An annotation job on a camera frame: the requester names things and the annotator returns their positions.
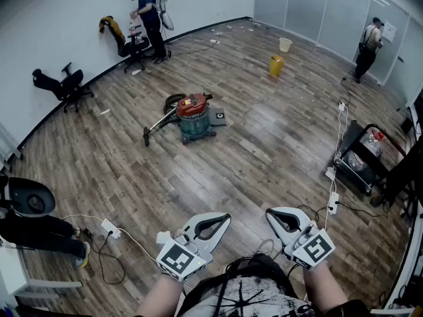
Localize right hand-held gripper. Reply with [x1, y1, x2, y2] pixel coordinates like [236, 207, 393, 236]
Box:
[266, 206, 336, 271]

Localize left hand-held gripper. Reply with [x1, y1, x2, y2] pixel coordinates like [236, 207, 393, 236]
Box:
[155, 212, 231, 283]

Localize orange vacuum cleaner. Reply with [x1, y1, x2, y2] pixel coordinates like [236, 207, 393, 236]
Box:
[176, 92, 210, 119]

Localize person's right forearm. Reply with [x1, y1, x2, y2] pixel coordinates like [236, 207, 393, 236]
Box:
[301, 262, 352, 313]

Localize person's left forearm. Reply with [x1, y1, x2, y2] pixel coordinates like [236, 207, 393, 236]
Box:
[134, 273, 186, 317]

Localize person's black trousers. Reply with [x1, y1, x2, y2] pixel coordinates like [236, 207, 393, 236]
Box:
[226, 252, 297, 297]

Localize person's black white printed shirt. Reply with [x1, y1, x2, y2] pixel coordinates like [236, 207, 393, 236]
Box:
[176, 274, 373, 317]

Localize black cart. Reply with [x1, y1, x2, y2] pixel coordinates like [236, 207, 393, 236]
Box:
[332, 120, 408, 197]

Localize yellow waste bin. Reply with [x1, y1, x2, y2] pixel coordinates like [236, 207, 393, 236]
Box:
[268, 55, 286, 77]

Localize grey shell backpack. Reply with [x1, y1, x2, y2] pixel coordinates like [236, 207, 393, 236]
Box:
[7, 176, 56, 218]

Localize black office chair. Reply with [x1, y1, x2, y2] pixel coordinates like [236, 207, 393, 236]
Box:
[106, 24, 152, 74]
[31, 61, 95, 114]

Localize metal ladder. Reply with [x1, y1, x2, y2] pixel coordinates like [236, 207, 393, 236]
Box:
[0, 121, 24, 173]

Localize yellow jacket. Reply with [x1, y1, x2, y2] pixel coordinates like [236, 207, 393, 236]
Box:
[98, 15, 127, 44]

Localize grey white backpack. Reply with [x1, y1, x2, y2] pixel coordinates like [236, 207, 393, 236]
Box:
[150, 0, 175, 32]

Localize white cable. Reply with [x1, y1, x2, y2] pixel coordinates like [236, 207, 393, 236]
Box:
[60, 213, 159, 264]
[325, 106, 350, 234]

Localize black cable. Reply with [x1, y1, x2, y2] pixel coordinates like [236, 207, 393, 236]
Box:
[88, 232, 127, 285]

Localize black vacuum hose with wand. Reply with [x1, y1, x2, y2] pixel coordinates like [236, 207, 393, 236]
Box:
[142, 92, 214, 147]

